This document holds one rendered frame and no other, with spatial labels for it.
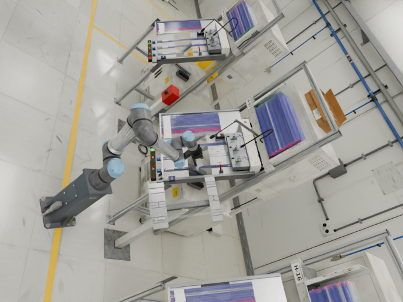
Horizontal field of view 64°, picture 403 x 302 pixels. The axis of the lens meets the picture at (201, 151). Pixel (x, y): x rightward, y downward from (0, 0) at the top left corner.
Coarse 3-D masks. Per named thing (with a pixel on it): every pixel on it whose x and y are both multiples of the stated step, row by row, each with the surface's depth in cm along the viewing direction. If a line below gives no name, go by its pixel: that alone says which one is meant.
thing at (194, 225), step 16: (144, 160) 334; (192, 160) 307; (208, 160) 329; (144, 176) 323; (160, 176) 303; (144, 192) 312; (176, 192) 278; (192, 192) 281; (208, 208) 288; (224, 208) 307; (192, 224) 312; (208, 224) 316
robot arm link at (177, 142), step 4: (180, 136) 223; (168, 140) 223; (172, 140) 222; (176, 140) 221; (180, 140) 221; (172, 144) 221; (176, 144) 219; (180, 144) 221; (176, 148) 218; (180, 148) 219
